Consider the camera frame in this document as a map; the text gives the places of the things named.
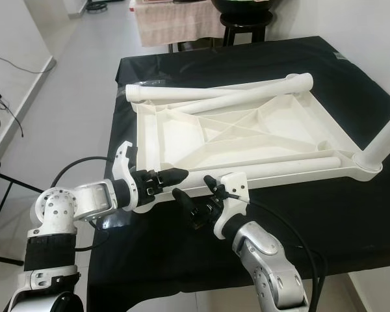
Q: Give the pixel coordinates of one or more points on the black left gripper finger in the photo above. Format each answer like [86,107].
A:
[169,184]
[172,173]

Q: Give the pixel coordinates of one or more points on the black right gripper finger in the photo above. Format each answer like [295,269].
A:
[186,201]
[214,185]

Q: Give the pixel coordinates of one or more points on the white plastic table leg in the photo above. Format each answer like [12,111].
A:
[253,92]
[175,93]
[286,170]
[383,136]

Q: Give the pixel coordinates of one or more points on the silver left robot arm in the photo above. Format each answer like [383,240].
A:
[84,198]

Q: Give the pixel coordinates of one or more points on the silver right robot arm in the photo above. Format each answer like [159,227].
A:
[266,260]

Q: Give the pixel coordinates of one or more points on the white plastic children table top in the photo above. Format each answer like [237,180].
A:
[253,130]

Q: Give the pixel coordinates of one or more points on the beige cloth covered side table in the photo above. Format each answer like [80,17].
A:
[179,23]

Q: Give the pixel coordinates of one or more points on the black tablecloth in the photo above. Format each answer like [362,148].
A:
[370,227]

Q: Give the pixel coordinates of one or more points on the black round stool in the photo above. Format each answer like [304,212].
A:
[247,16]

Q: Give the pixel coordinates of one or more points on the grey tape patch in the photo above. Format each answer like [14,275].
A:
[340,56]

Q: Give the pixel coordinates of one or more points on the black round floor stand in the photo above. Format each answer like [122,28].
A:
[97,9]

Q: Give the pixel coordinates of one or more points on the black bowl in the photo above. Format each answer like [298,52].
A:
[244,4]

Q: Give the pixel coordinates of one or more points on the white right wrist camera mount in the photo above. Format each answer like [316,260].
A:
[235,185]

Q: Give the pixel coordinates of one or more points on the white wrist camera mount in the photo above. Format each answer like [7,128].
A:
[235,185]
[123,172]

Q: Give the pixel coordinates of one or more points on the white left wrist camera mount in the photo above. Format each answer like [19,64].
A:
[123,172]

